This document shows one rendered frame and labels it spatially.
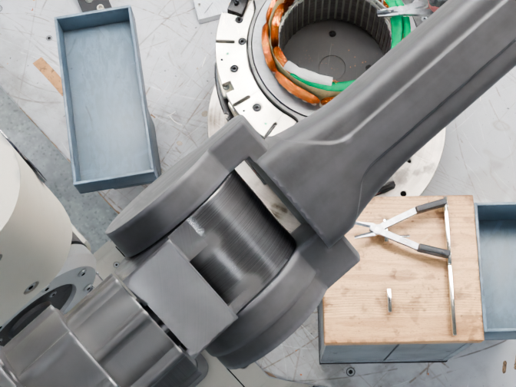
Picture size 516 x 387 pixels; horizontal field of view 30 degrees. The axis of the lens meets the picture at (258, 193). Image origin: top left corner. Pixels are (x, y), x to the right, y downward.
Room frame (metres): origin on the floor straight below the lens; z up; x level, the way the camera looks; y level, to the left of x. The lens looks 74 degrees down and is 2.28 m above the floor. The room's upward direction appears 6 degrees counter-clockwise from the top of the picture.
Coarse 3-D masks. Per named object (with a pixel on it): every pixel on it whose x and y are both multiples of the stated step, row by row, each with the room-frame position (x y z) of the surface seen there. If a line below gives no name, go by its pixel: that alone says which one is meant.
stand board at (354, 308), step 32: (416, 224) 0.28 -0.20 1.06; (384, 256) 0.24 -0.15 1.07; (416, 256) 0.24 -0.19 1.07; (352, 288) 0.21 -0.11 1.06; (384, 288) 0.20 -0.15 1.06; (416, 288) 0.20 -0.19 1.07; (480, 288) 0.19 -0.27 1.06; (352, 320) 0.17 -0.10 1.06; (384, 320) 0.16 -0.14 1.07; (416, 320) 0.16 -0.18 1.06; (448, 320) 0.15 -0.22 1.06; (480, 320) 0.15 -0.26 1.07
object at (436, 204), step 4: (436, 200) 0.30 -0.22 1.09; (440, 200) 0.30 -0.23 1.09; (444, 200) 0.30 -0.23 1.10; (424, 204) 0.30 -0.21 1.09; (428, 204) 0.30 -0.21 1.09; (432, 204) 0.30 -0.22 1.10; (436, 204) 0.30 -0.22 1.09; (440, 204) 0.30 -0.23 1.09; (444, 204) 0.30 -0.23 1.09; (416, 208) 0.30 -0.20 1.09; (420, 208) 0.30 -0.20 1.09; (424, 208) 0.29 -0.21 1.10; (428, 208) 0.29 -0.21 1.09; (432, 208) 0.29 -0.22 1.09; (436, 208) 0.30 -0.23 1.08; (420, 212) 0.29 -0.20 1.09; (424, 212) 0.29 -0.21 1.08
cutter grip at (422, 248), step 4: (420, 244) 0.25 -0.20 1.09; (424, 244) 0.25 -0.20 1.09; (420, 248) 0.24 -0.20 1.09; (424, 248) 0.24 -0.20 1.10; (428, 248) 0.24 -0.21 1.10; (432, 248) 0.24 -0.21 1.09; (436, 248) 0.24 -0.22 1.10; (440, 248) 0.24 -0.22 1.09; (420, 252) 0.24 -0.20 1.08; (424, 252) 0.24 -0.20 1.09; (428, 252) 0.24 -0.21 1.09; (432, 252) 0.24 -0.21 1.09; (436, 252) 0.24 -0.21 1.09; (440, 252) 0.24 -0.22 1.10; (444, 252) 0.24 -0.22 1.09; (448, 252) 0.24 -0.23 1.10; (440, 256) 0.23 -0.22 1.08; (444, 256) 0.23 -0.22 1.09
